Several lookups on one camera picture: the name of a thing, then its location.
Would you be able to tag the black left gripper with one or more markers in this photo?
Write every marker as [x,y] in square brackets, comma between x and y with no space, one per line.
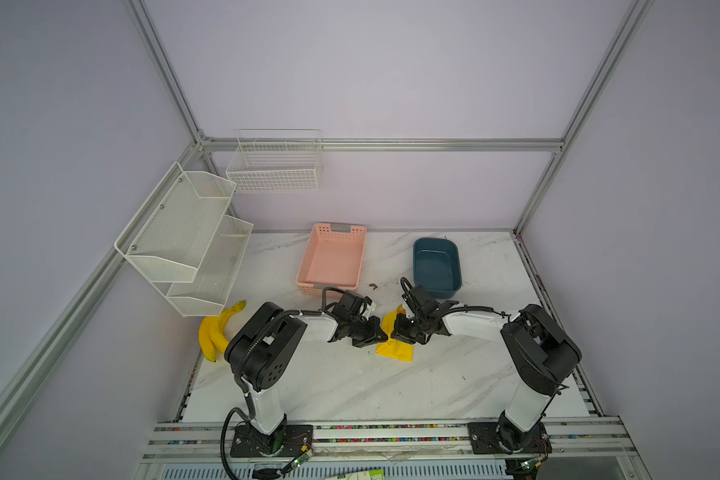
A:
[374,332]

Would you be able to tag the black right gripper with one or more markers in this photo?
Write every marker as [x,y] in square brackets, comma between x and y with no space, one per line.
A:
[399,334]

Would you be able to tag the yellow paper napkin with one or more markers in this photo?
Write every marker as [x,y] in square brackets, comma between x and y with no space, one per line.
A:
[392,348]

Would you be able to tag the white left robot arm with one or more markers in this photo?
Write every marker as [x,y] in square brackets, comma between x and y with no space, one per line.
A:
[259,355]

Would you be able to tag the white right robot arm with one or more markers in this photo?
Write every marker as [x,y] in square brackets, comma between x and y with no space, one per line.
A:
[542,353]

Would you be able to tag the pink perforated plastic basket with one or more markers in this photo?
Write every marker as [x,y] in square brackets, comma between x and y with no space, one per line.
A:
[333,257]

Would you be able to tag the teal oval plastic tub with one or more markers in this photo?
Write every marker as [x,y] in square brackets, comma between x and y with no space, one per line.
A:
[436,267]

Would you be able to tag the yellow banana toy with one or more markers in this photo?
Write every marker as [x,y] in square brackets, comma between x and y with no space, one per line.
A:
[211,336]

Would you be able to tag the white mesh shelf lower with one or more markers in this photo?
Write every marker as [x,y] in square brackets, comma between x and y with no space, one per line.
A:
[208,294]

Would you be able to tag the white mesh shelf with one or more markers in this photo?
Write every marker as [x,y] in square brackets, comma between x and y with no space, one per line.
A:
[167,240]
[208,294]

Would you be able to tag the white mesh shelf upper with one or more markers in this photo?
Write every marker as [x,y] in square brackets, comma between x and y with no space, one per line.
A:
[167,240]

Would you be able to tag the white wire wall basket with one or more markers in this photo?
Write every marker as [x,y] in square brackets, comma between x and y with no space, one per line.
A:
[277,161]

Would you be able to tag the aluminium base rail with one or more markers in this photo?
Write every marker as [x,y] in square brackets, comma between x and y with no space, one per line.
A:
[396,440]

